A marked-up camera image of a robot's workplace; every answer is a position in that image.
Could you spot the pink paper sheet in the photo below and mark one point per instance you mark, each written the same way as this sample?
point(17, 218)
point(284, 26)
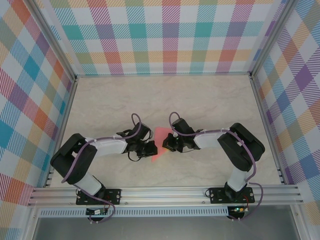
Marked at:
point(160, 140)

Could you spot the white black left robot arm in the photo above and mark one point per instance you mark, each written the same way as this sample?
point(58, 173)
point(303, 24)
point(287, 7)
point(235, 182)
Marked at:
point(107, 147)

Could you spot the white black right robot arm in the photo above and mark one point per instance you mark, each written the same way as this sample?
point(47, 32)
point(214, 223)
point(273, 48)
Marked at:
point(207, 140)

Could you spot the small circuit board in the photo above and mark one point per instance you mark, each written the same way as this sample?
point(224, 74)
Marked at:
point(238, 210)
point(96, 212)

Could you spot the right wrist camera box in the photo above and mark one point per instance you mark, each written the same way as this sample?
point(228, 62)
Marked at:
point(182, 126)

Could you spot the aluminium mounting rail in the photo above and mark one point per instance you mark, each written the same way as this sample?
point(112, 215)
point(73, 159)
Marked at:
point(162, 195)

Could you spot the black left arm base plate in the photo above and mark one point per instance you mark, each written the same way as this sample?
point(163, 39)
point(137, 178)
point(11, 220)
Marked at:
point(113, 195)

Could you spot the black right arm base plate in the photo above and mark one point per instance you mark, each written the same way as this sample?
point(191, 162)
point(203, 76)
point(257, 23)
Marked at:
point(216, 196)

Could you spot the aluminium table back rail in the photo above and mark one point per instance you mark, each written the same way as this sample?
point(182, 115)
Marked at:
point(162, 74)

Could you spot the aluminium table side rail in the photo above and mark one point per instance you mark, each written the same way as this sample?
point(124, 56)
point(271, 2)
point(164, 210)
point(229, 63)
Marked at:
point(63, 125)
point(268, 125)

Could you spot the aluminium frame post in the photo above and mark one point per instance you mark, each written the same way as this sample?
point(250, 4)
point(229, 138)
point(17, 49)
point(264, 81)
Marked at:
point(54, 42)
point(271, 37)

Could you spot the aluminium frame leg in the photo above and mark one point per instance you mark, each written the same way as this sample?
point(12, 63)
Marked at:
point(30, 225)
point(298, 225)

